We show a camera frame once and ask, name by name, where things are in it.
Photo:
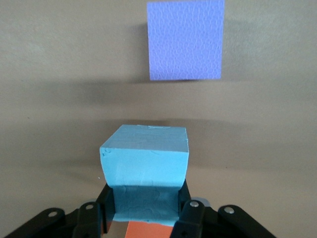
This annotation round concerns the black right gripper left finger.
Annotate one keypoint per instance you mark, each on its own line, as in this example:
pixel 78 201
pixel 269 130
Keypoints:
pixel 89 220

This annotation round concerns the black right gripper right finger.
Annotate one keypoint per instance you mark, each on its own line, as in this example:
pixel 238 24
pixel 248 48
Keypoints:
pixel 190 218

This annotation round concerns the light blue foam block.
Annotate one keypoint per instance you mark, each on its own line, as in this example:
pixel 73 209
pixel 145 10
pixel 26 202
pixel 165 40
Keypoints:
pixel 144 163

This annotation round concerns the orange foam block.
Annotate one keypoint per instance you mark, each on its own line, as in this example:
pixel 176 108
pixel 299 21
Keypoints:
pixel 148 230

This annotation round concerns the purple foam block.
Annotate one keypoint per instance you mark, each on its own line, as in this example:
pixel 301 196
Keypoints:
pixel 184 39

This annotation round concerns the brown table cover mat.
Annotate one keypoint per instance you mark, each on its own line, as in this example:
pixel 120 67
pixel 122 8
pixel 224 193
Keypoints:
pixel 49 99

